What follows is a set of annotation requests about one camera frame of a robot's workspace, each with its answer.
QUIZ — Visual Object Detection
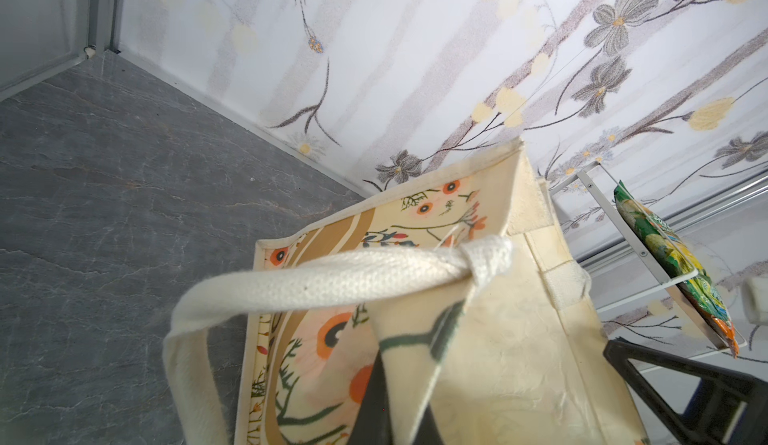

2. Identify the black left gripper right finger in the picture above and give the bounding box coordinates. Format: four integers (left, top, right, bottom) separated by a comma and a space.
603, 338, 767, 444

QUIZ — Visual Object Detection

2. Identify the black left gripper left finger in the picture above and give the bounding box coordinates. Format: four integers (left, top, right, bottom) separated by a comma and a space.
347, 353, 444, 445

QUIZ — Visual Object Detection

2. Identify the floral canvas tote bag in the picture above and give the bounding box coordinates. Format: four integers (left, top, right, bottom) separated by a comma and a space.
163, 139, 647, 444

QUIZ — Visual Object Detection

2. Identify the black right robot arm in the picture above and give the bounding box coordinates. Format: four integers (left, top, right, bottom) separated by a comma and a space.
741, 276, 768, 326

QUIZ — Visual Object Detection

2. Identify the green lemon candy bag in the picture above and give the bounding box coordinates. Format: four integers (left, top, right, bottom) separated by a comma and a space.
613, 181, 740, 358

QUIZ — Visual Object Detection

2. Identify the white wooden shelf rack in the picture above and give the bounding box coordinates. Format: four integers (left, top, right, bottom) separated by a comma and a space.
550, 161, 767, 317

